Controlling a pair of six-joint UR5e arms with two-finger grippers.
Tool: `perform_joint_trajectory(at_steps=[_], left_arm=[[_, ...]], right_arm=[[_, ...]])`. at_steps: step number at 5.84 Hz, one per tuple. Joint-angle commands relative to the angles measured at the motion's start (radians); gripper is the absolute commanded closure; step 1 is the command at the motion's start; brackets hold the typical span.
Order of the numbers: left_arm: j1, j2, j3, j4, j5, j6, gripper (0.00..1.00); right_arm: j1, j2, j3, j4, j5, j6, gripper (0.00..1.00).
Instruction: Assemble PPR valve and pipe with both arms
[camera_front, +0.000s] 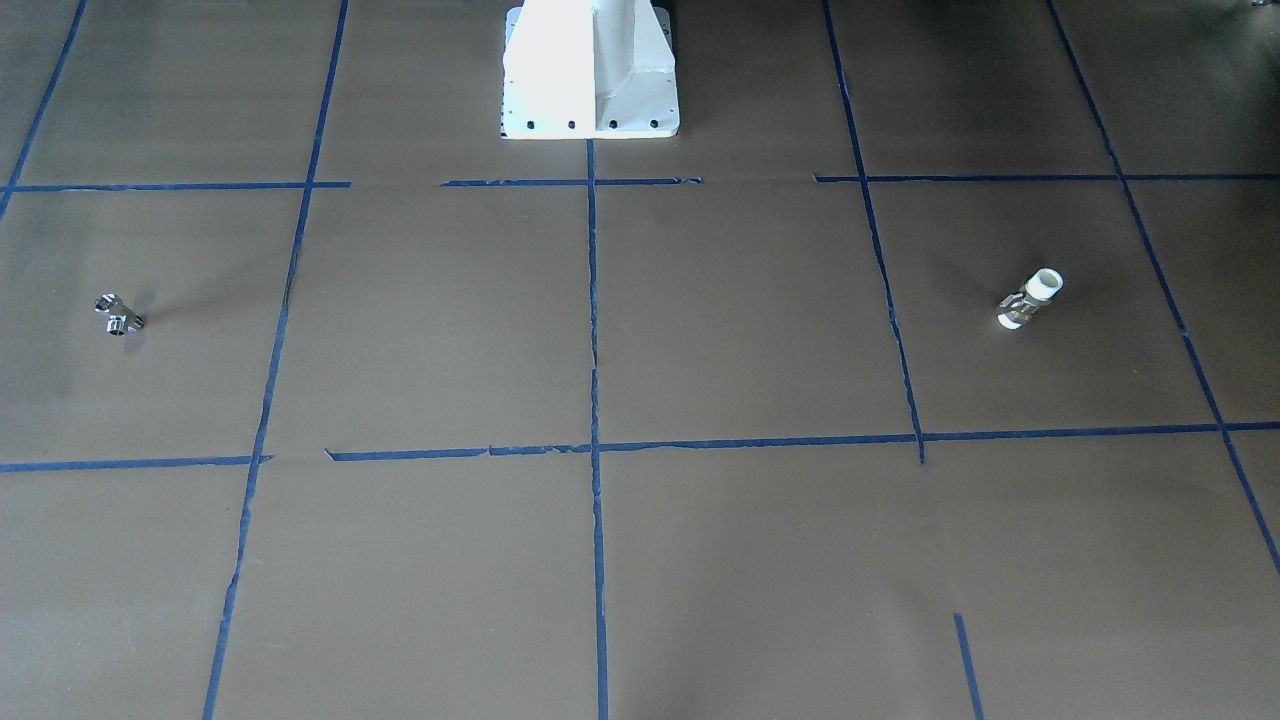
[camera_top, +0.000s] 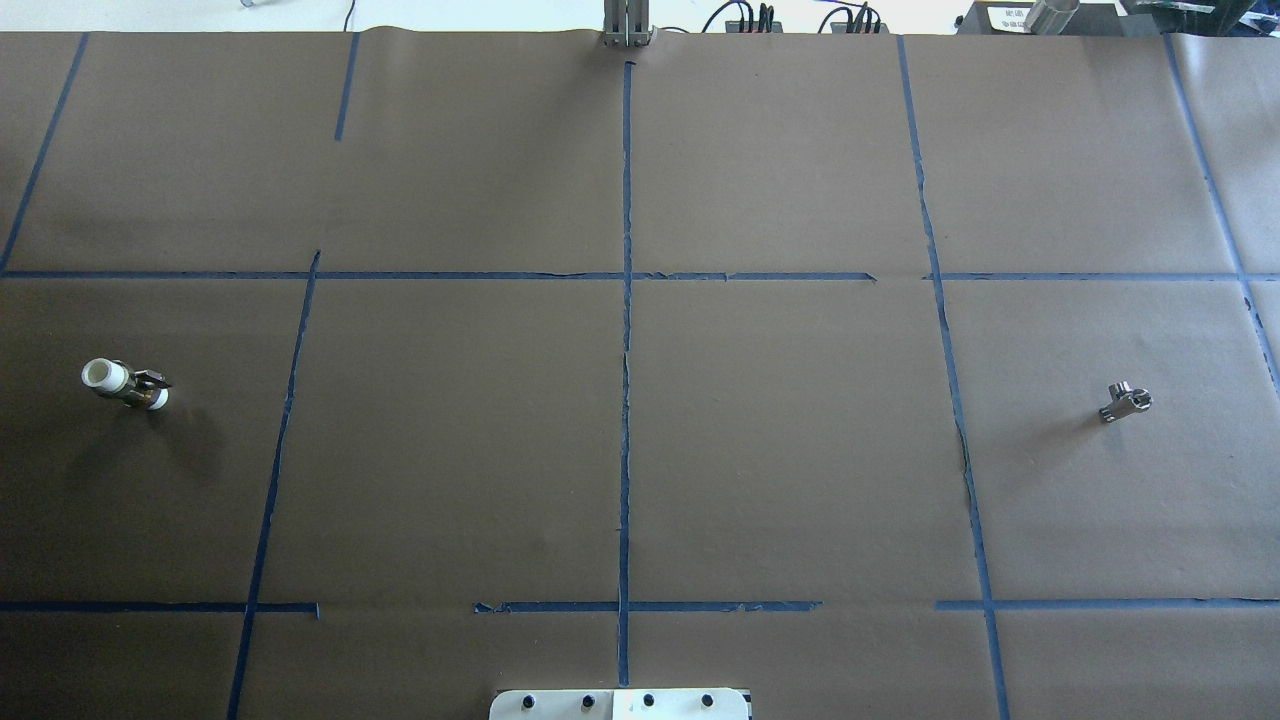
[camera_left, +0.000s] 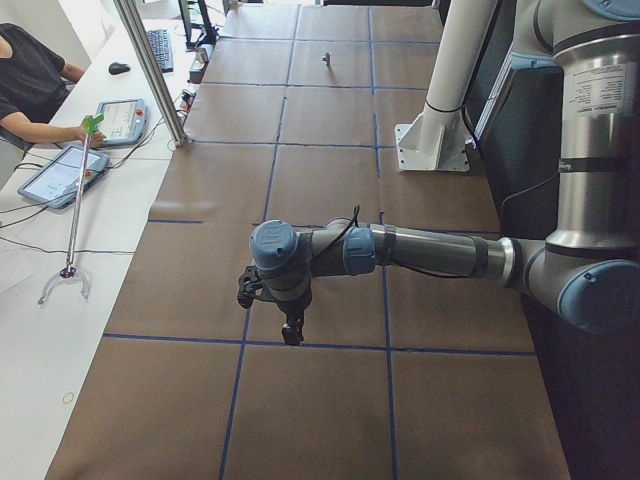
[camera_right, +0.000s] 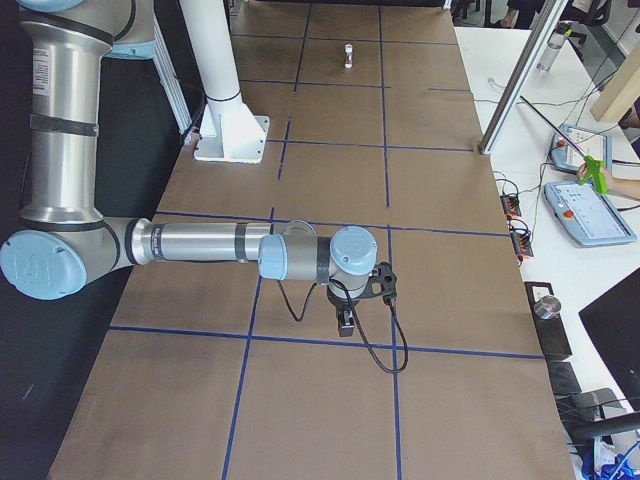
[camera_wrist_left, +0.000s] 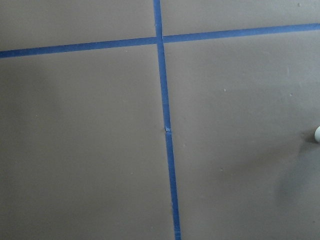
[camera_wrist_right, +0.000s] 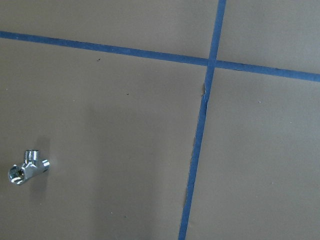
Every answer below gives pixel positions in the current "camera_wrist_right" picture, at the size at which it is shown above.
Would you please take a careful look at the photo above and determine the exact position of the chrome tee pipe fitting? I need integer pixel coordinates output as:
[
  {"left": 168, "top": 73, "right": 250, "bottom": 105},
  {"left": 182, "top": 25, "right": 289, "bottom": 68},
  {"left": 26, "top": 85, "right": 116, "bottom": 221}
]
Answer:
[{"left": 8, "top": 149, "right": 51, "bottom": 186}]

